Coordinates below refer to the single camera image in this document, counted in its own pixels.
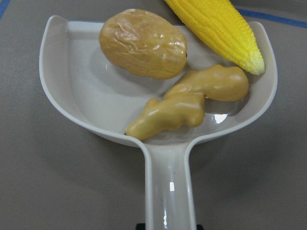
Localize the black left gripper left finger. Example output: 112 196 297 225
135 223 145 230

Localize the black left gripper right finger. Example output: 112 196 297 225
197 224 204 230

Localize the tan toy ginger root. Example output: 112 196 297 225
125 65 249 140

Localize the beige plastic dustpan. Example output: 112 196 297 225
39 16 278 230

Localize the brown toy potato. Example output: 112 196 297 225
99 9 187 80

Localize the yellow toy corn cob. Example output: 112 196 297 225
166 0 265 75

